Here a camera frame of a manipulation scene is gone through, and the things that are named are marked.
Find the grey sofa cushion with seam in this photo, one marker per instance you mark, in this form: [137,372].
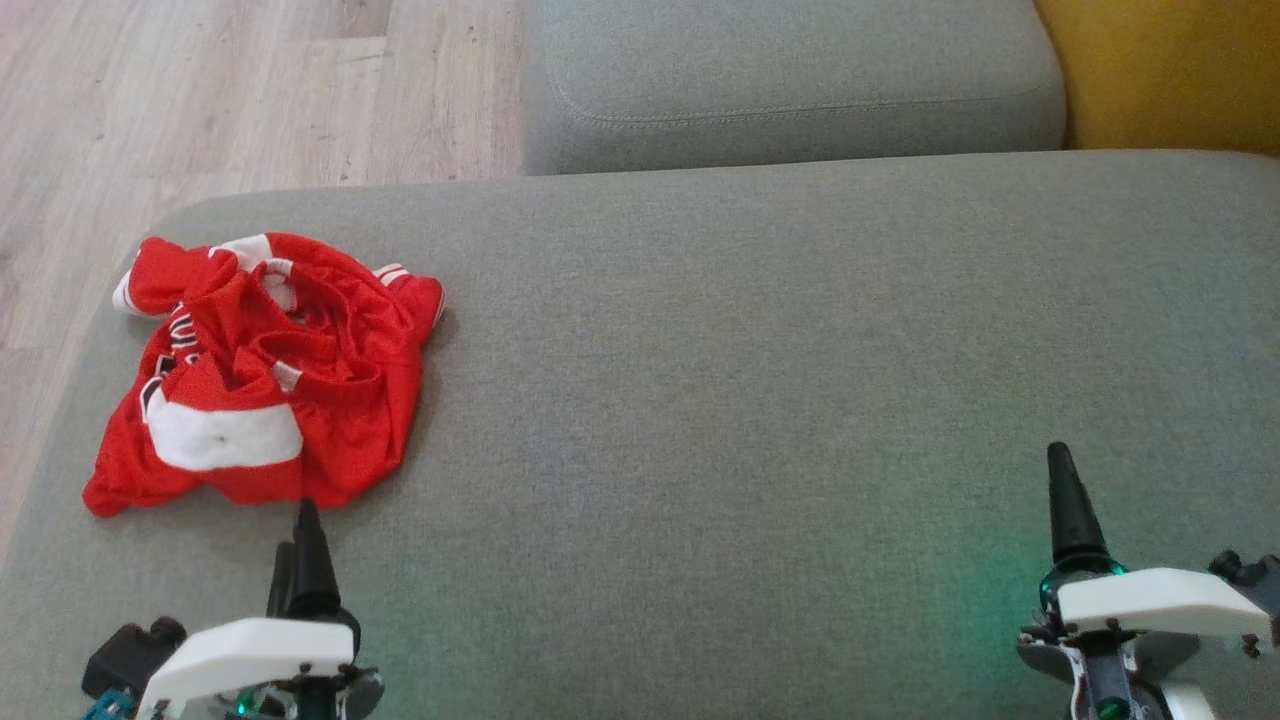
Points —
[780,80]

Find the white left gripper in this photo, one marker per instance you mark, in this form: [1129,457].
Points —
[250,655]

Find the yellow cushion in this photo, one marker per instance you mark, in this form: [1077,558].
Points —
[1170,70]

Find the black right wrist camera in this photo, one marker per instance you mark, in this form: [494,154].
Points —
[1248,572]

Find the large grey sofa seat cushion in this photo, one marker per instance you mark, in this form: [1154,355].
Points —
[720,400]

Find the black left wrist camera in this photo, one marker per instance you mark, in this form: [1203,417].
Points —
[130,650]

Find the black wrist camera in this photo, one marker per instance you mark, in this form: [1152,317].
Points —
[1248,572]
[130,650]

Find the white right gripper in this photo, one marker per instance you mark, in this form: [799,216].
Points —
[1150,600]

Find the red white sports jersey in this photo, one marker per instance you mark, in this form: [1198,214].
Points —
[340,400]

